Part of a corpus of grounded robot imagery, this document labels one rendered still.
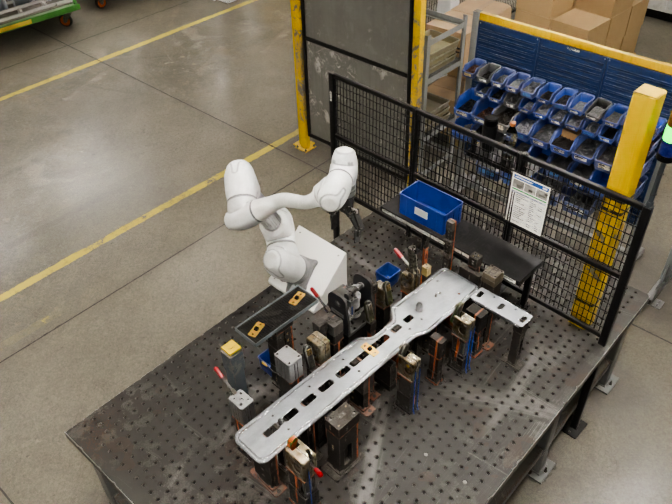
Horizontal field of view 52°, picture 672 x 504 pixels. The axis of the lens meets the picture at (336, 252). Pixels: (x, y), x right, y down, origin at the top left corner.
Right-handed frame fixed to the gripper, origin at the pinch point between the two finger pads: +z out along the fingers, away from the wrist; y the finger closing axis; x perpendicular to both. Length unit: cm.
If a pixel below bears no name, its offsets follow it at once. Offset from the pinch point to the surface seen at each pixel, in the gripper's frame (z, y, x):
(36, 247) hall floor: 147, -286, -42
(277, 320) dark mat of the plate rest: 30.1, -5.7, -36.6
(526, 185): 6, 33, 90
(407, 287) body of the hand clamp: 48, 10, 33
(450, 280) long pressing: 46, 24, 49
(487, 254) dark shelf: 43, 27, 74
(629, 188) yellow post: -12, 78, 94
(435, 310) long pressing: 46, 31, 28
